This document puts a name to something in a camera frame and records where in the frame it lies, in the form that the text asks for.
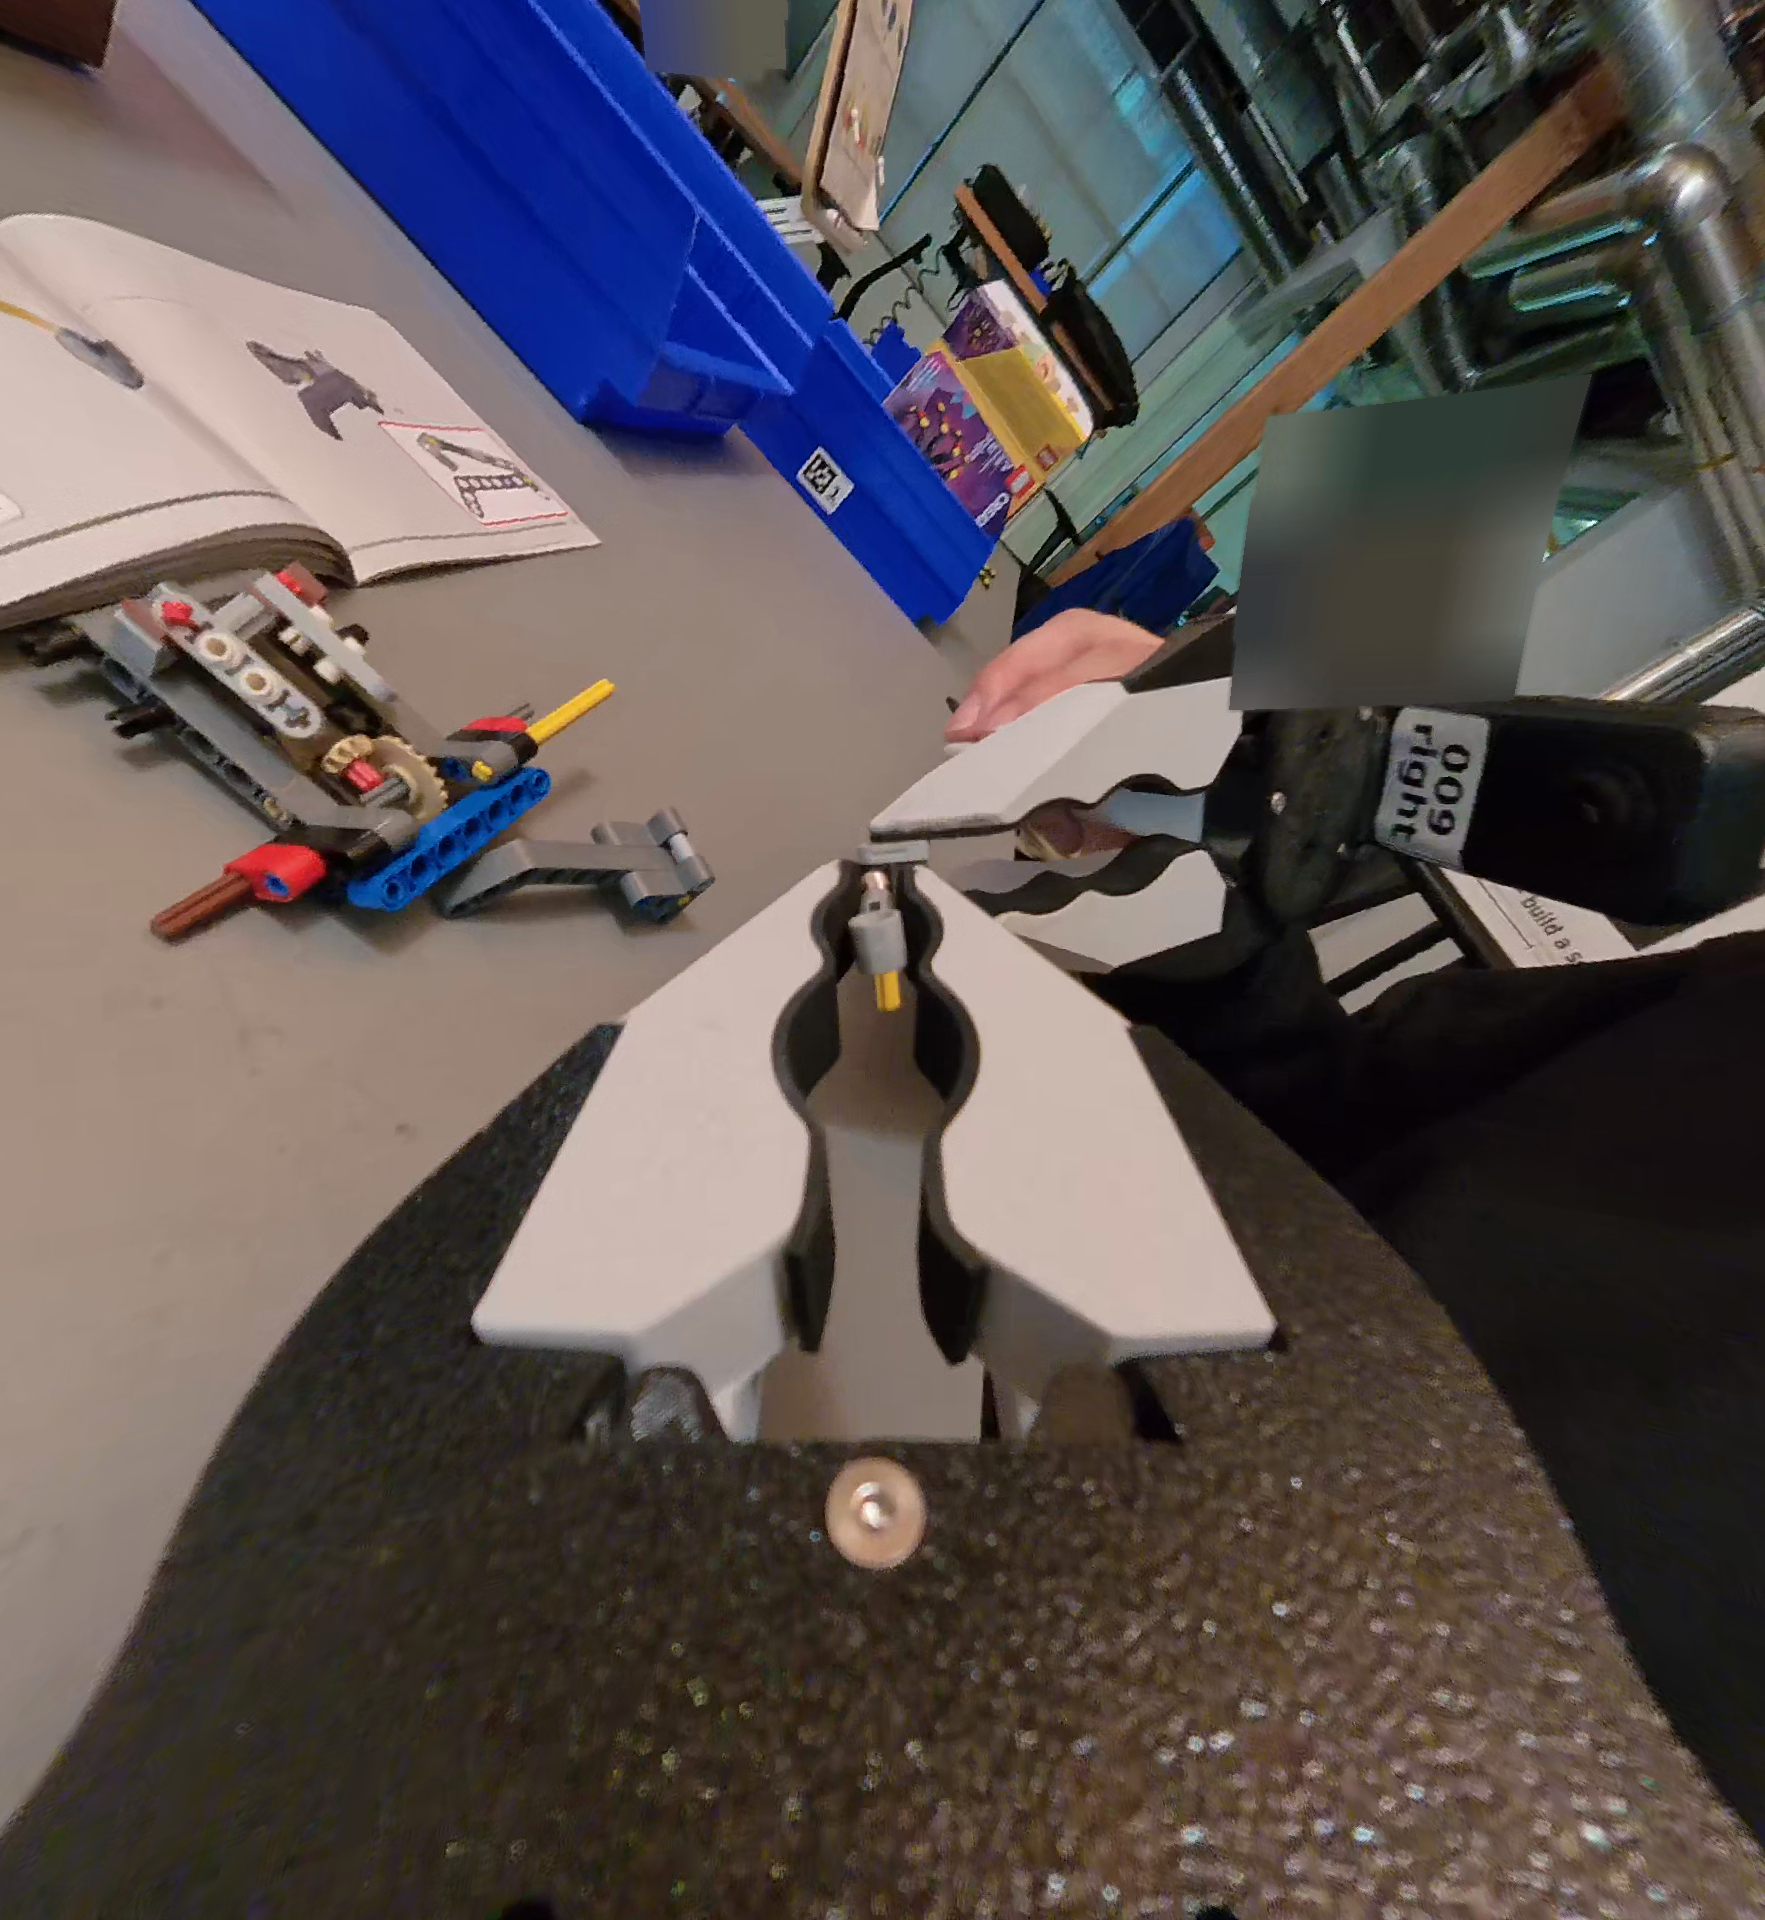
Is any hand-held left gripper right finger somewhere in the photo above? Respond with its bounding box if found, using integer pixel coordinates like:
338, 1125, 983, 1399
901, 862, 1285, 1446

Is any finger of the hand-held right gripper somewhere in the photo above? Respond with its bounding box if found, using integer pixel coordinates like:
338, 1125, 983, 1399
866, 674, 1247, 842
954, 836, 1232, 978

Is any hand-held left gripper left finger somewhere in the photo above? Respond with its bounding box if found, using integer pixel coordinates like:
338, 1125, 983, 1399
468, 862, 847, 1446

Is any grey toy shock absorber assembly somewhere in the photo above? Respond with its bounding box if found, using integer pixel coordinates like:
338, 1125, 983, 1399
844, 840, 926, 1021

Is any toy car chassis assembly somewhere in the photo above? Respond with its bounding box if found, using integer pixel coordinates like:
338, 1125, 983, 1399
19, 563, 620, 945

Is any person's right hand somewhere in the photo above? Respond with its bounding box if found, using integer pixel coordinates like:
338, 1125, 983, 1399
946, 606, 1173, 745

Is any small blue bin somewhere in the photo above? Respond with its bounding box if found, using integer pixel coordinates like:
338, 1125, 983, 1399
1017, 516, 1216, 641

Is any purple toy box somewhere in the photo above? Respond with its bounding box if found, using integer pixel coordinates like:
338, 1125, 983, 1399
882, 277, 1096, 534

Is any cardboard board with paper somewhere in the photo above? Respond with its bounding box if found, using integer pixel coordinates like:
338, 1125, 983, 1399
798, 0, 916, 239

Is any plain blue bin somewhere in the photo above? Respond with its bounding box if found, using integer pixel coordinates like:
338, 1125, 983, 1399
192, 0, 843, 440

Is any open instruction booklet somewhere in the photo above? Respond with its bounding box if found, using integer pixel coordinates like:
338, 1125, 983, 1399
0, 172, 602, 651

